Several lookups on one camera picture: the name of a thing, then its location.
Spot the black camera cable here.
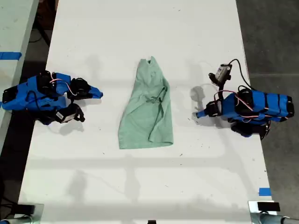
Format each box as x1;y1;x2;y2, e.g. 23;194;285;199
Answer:
228;58;254;91

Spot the metal mounting plate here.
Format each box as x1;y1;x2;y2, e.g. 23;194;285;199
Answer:
248;200;285;224

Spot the black camera stalk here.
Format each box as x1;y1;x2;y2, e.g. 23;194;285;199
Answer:
217;79;228;101

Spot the long blue tape strip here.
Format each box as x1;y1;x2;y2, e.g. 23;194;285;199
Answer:
0;51;22;61

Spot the pale side table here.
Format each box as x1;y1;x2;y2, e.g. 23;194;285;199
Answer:
0;0;40;150

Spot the small black box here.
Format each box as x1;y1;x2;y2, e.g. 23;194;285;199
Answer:
256;202;281;213
16;204;36;215

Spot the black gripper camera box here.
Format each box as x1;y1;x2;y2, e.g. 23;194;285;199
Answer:
54;103;85;124
208;63;233;85

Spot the pale green t-shirt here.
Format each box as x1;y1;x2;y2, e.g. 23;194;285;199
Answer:
117;56;174;150

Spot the black floor cable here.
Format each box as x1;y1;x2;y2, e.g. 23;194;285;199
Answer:
29;22;51;46

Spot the short blue tape strip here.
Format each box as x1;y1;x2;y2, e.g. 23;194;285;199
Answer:
258;187;272;197

